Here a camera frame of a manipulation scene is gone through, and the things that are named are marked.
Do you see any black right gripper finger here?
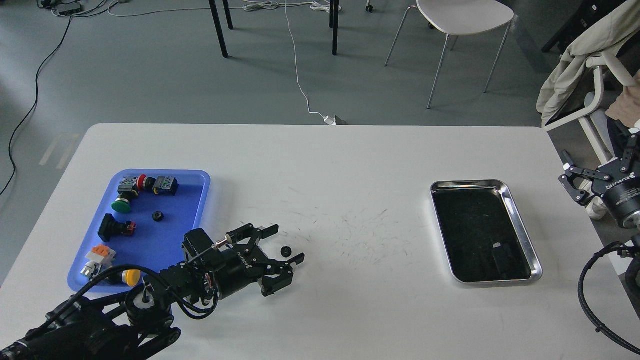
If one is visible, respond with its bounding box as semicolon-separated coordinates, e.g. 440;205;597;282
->
617;127;640;173
558;150;613;207

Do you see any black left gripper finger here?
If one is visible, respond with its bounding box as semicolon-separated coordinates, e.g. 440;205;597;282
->
224;224;279;253
257;252;306;297

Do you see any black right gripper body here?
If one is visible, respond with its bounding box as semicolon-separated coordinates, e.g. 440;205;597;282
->
592;165;640;229

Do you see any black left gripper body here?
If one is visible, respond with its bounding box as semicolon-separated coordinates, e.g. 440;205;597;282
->
202;247;268;301

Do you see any small black gear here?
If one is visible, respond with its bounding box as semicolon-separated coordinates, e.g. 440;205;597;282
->
151;210;165;223
279;246;293;258

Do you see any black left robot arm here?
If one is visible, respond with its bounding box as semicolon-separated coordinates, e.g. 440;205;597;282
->
1;223;306;360

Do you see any seated person at right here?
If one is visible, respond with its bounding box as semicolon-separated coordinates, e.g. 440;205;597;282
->
605;71;640;157

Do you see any white sneaker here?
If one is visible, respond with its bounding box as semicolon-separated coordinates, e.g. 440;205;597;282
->
585;196;608;221

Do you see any blue plastic tray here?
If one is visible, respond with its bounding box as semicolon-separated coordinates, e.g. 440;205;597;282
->
67;168;211;292

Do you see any shiny metal tray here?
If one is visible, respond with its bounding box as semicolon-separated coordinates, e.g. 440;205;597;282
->
430;179;543;286

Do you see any beige jacket on chair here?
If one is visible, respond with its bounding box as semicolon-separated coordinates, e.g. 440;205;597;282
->
535;0;640;126

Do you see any orange white connector block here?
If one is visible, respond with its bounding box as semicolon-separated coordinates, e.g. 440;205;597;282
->
80;244;117;280

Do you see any white power adapter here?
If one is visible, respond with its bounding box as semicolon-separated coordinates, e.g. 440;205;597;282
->
323;115;347;126

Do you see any white chair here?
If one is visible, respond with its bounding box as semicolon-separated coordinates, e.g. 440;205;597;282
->
384;0;515;110

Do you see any black table leg left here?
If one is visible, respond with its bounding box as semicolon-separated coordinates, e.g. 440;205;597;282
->
208;0;234;59

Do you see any black table leg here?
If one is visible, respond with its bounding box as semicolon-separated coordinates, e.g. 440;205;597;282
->
329;0;340;56
208;0;234;59

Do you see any black table leg right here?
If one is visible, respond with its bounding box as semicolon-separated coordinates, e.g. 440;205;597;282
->
329;0;340;56

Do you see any white office chair frame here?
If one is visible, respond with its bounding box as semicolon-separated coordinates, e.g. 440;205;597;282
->
542;52;639;165

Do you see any yellow push button switch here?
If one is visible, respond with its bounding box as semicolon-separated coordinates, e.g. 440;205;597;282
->
106;269;142;288

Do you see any dark blue switch block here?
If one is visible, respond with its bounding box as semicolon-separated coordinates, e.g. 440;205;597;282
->
151;175;179;196

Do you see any red push button switch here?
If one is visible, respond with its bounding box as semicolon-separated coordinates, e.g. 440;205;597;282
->
117;174;157;194

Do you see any green push button switch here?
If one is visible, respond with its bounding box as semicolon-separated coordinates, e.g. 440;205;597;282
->
110;196;131;214

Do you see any black red switch part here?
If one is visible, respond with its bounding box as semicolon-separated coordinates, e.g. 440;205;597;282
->
97;213;137;242

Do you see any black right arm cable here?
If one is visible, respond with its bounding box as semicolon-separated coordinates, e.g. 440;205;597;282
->
578;241;640;355

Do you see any black floor cable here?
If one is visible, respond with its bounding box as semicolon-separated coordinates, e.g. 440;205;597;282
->
0;15;74;196

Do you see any white floor cable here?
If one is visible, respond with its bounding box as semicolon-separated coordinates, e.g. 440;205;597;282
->
107;0;343;121

